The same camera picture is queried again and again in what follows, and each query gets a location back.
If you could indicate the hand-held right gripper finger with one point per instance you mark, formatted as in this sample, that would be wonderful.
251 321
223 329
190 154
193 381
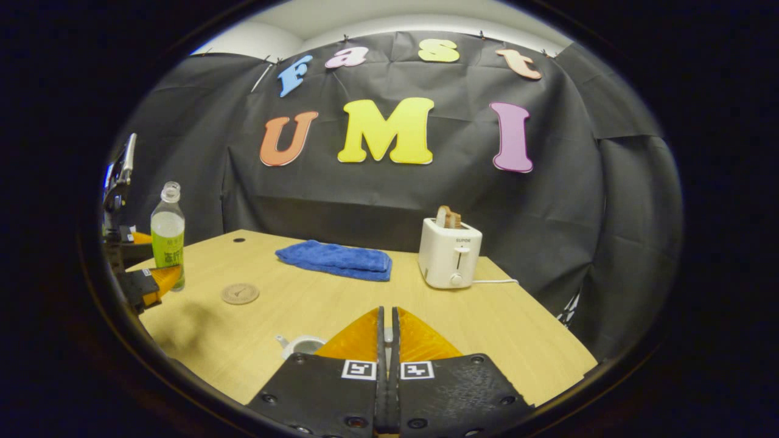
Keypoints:
380 340
395 340

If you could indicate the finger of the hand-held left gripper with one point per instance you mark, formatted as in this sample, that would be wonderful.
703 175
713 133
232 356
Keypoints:
152 286
128 246

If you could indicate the white teacup lid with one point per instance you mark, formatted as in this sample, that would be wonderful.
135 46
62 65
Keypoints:
388 336

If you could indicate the green label water bottle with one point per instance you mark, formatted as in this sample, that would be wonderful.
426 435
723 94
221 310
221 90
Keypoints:
167 243

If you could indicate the white teacup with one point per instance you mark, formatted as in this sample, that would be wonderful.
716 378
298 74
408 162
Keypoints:
301 347

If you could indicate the round wooden coaster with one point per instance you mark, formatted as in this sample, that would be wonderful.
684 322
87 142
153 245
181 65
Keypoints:
240 294

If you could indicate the computer monitor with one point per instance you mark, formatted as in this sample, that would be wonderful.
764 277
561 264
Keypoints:
123 167

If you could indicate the blue towel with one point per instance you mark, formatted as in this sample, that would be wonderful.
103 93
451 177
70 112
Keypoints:
338 261

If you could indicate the white toaster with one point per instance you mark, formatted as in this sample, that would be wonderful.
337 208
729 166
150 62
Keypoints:
447 255

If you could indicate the bread slice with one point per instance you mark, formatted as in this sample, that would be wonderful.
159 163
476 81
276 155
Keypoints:
447 218

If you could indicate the black backdrop cloth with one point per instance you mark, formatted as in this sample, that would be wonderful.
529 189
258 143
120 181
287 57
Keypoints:
426 194

